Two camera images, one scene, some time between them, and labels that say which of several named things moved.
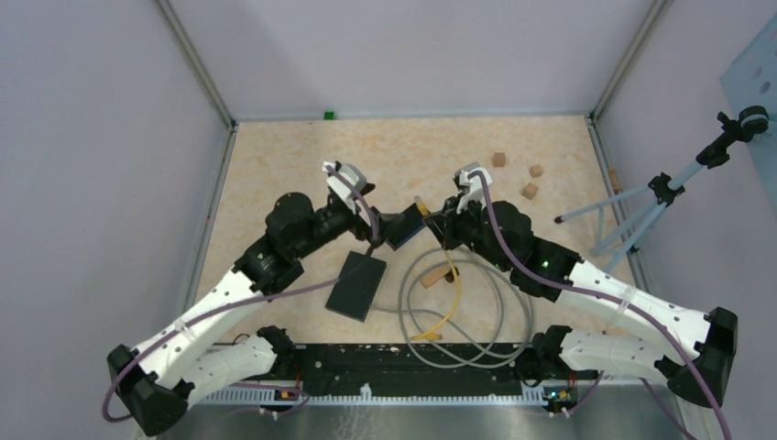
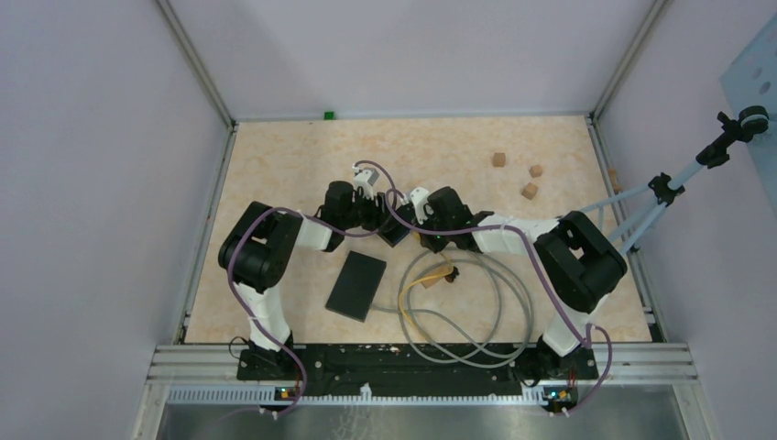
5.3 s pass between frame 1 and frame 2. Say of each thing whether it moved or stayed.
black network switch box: stayed
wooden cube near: stayed
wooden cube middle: stayed
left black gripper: moved
